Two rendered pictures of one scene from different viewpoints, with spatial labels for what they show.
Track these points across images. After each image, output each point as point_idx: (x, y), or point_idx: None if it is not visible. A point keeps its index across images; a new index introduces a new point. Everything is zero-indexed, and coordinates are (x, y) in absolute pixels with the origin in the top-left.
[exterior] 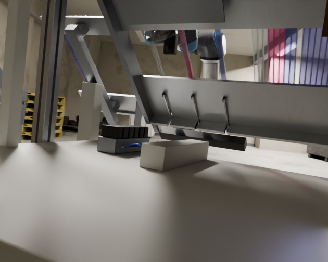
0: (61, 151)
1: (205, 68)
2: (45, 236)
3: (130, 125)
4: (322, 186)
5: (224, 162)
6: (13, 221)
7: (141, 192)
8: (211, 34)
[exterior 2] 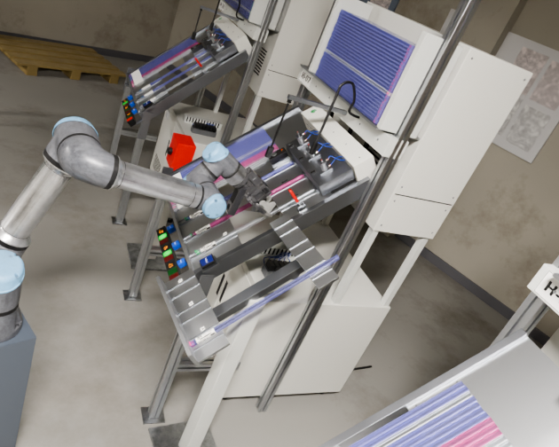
0: (315, 286)
1: (66, 184)
2: None
3: (276, 265)
4: (249, 218)
5: (243, 241)
6: (348, 256)
7: (318, 250)
8: (96, 132)
